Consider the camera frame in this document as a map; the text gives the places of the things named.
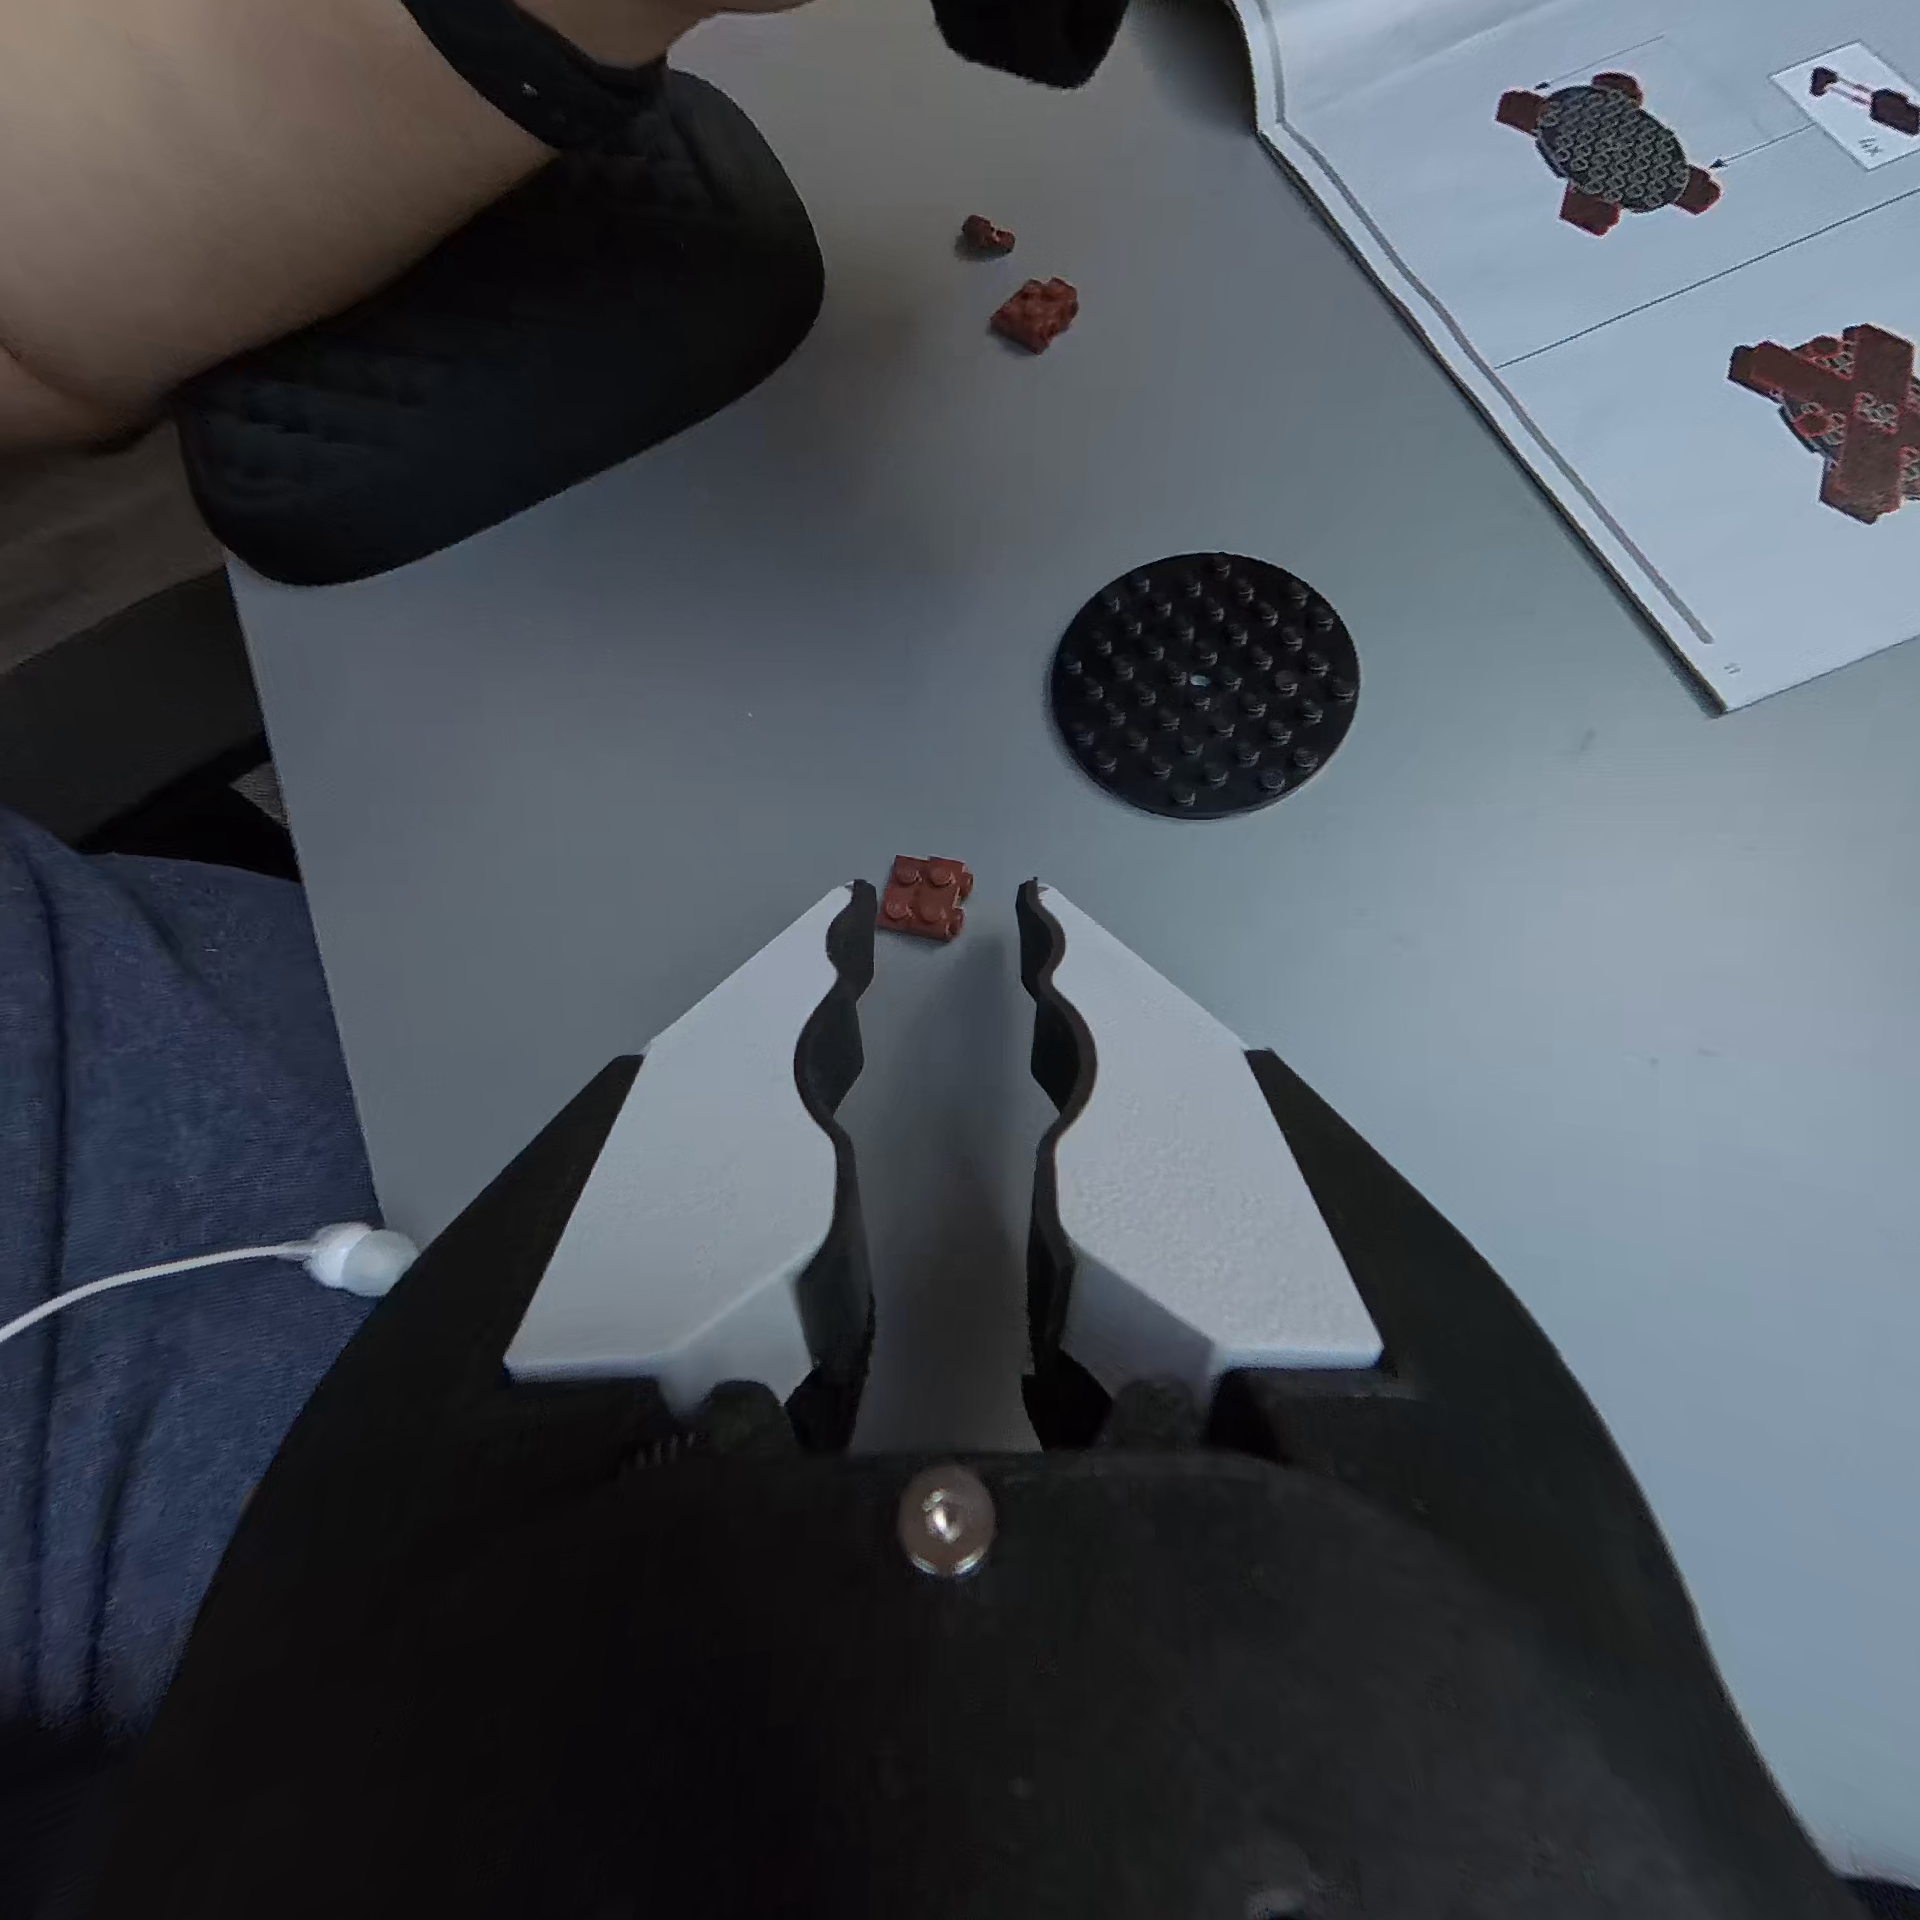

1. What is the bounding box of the black round studded plate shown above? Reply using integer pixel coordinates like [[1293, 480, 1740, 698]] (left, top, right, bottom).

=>
[[1049, 552, 1361, 824]]

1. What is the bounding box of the grey desk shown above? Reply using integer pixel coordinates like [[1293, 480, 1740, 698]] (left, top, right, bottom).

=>
[[224, 0, 1920, 1893]]

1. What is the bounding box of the black wrist rest pad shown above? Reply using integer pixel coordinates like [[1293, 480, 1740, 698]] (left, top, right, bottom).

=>
[[176, 67, 828, 587]]

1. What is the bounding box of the person's left forearm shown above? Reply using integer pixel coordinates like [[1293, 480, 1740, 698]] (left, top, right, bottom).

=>
[[0, 0, 565, 453]]

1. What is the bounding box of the person's blue shirt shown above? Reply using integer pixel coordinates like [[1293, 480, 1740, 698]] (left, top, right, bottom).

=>
[[0, 809, 384, 1771]]

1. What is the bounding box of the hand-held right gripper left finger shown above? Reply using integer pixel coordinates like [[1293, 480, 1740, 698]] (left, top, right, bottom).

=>
[[503, 877, 883, 1453]]

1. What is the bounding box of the black wristband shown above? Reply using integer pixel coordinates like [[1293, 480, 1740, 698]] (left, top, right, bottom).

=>
[[403, 0, 680, 153]]

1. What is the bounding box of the white instruction booklet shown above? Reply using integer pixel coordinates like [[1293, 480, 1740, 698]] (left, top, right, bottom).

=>
[[1223, 0, 1920, 713]]

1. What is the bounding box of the white cable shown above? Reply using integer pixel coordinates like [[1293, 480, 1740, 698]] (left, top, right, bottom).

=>
[[0, 1224, 422, 1347]]

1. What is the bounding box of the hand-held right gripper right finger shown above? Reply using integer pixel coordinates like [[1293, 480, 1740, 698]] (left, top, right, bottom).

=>
[[1014, 877, 1385, 1449]]

